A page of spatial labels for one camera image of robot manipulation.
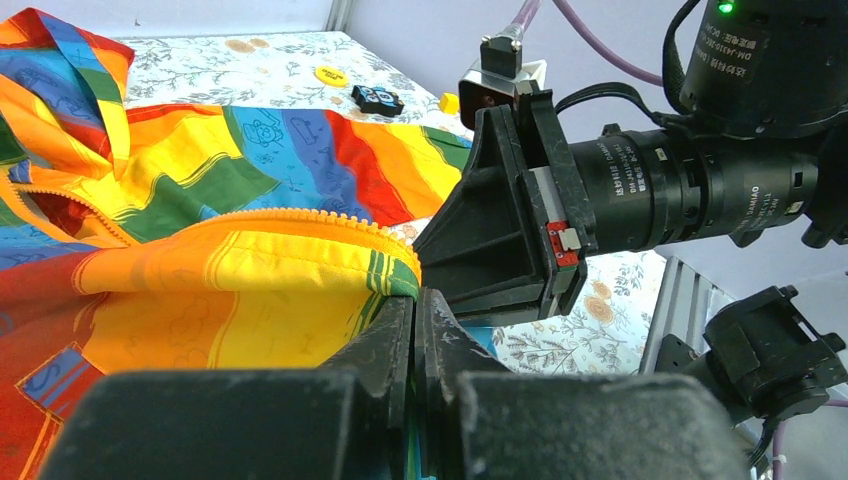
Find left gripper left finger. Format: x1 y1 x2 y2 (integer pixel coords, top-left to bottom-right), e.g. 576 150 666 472
40 297 414 479

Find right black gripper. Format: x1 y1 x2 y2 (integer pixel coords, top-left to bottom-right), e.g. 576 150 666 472
413 89 598 327

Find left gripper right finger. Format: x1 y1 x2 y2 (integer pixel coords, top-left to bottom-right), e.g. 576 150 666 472
414 288 750 479

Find rainbow striped hooded jacket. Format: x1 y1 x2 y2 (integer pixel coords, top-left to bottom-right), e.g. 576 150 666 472
1 8 470 479

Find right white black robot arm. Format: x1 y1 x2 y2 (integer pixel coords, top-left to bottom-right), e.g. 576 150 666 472
414 1 847 479

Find floral patterned table mat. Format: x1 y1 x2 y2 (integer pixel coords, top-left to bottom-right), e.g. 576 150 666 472
126 32 666 374

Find small yellow cube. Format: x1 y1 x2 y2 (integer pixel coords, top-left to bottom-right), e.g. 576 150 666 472
439 92 460 115

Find small black printed card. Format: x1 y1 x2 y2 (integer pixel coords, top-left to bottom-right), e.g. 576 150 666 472
351 85 405 118

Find yellow round token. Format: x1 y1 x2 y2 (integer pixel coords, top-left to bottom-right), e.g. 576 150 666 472
314 66 349 88

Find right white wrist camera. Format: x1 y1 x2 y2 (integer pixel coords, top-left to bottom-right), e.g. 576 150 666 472
458 23 547 130

